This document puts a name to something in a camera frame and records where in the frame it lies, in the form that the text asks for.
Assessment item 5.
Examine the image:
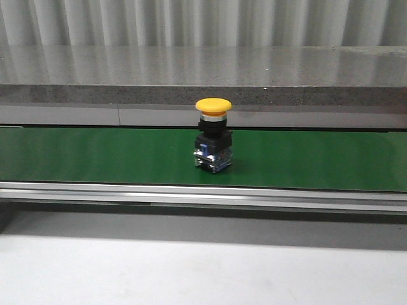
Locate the grey stone counter slab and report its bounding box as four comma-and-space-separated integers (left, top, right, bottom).
1, 45, 406, 107

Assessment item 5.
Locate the white pleated curtain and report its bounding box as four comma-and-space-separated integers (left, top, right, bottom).
1, 1, 406, 46

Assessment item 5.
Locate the green conveyor belt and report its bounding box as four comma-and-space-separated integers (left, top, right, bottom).
1, 126, 406, 192

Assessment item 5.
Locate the aluminium conveyor front rail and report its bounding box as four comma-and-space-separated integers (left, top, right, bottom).
1, 182, 406, 214

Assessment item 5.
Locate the white conveyor rear rail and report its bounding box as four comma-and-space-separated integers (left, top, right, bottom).
1, 104, 406, 129

